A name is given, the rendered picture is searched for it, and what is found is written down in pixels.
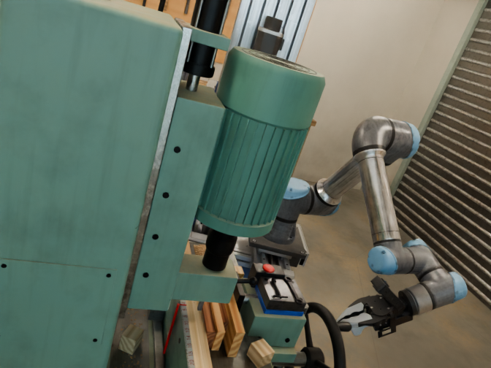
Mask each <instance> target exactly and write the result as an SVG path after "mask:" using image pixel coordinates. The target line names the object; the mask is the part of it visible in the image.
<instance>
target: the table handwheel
mask: <svg viewBox="0 0 491 368"><path fill-rule="evenodd" d="M307 304H308V306H309V308H308V310H307V313H306V314H305V318H306V322H305V325H304V328H305V339H306V346H307V347H304V348H302V350H301V351H296V353H297V355H296V357H295V360H294V362H293V363H286V362H271V363H272V365H273V366H283V367H284V368H294V367H301V368H331V367H328V366H327V365H326V364H325V358H324V353H323V352H322V350H321V349H320V348H314V347H313V342H312V337H311V329H310V323H309V317H308V314H309V313H316V314H317V315H319V316H320V317H321V319H322V320H323V322H324V323H325V325H326V327H327V330H328V332H329V334H330V339H331V342H332V349H333V356H334V368H346V352H345V348H344V343H343V338H342V334H341V332H340V328H339V326H338V323H337V321H336V320H335V318H334V316H333V315H332V313H331V312H330V311H329V310H328V309H327V308H326V307H325V306H324V305H322V304H319V303H317V302H308V303H307Z"/></svg>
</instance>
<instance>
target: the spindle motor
mask: <svg viewBox="0 0 491 368"><path fill-rule="evenodd" d="M325 85H326V83H325V76H324V75H323V74H321V73H319V72H317V71H315V70H312V69H310V68H308V67H306V66H302V65H300V64H296V63H295V62H292V61H288V60H286V59H283V58H279V57H277V56H274V55H270V54H267V53H263V52H260V51H257V50H252V49H248V48H245V47H237V46H234V47H233V48H232V49H231V50H230V51H229V52H228V56H227V60H226V63H225V66H224V70H223V74H222V77H221V82H220V85H219V87H218V93H217V97H218V98H219V99H220V101H221V103H222V104H223V105H224V107H225V113H224V118H223V120H222V124H221V128H220V131H219V134H218V139H217V141H216V146H215V149H214V151H213V156H212V158H211V162H210V166H209V169H208V173H207V177H206V179H205V184H204V187H203V189H202V194H201V197H200V200H199V204H198V208H197V212H196V215H195V218H196V219H197V220H198V221H200V222H201V223H203V224H205V225H206V226H208V227H210V228H212V229H214V230H216V231H220V232H221V233H225V234H228V235H232V236H236V237H261V236H264V235H266V234H268V233H269V232H270V231H271V229H272V227H273V224H274V222H275V218H276V215H277V214H278V210H279V208H280V206H281V202H282V200H283V197H284V194H285V192H286V189H287V186H288V184H289V181H290V178H291V176H292V172H293V171H294V167H295V165H296V163H297V159H298V157H299V154H300V151H301V149H302V146H303V143H304V141H305V138H306V135H307V133H308V129H309V127H310V125H311V122H312V120H313V117H314V114H315V111H316V108H317V106H318V104H319V100H320V98H321V95H322V93H323V90H324V87H325Z"/></svg>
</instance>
